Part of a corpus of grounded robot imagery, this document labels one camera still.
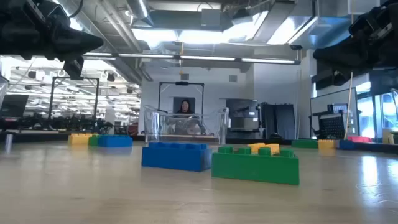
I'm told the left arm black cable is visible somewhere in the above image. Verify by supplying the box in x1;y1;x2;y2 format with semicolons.
68;0;85;19

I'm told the yellow toy brick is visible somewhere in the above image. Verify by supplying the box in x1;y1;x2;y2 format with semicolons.
68;133;94;146
248;142;280;156
318;139;336;150

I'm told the yellow cable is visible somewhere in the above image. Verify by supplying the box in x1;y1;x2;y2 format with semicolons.
343;70;354;141

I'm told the blue toy brick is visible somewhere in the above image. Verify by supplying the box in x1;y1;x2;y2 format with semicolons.
338;139;356;151
97;134;134;148
141;142;213;172

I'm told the black perforated rack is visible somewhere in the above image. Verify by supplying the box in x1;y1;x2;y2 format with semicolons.
318;112;346;140

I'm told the dark curtain panel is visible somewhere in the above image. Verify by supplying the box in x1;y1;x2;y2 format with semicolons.
260;103;297;140

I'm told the red box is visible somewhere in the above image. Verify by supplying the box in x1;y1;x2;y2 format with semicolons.
347;135;373;144

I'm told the clear plastic bin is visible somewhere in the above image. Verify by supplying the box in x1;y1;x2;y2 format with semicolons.
143;105;230;144

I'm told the long ceiling light bar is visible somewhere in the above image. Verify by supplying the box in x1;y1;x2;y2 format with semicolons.
83;52;302;66

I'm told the black equipment cabinet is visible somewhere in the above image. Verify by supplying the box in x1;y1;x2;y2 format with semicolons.
226;98;261;139

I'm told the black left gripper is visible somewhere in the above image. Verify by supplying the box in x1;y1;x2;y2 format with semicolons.
0;0;105;81

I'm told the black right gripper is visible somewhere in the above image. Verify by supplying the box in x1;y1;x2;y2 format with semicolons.
312;0;398;91

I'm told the black aluminium table frame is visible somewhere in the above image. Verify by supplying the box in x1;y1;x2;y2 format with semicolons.
0;130;398;154

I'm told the black background gantry frame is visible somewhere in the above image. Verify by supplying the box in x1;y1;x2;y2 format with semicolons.
158;81;205;116
47;76;101;121

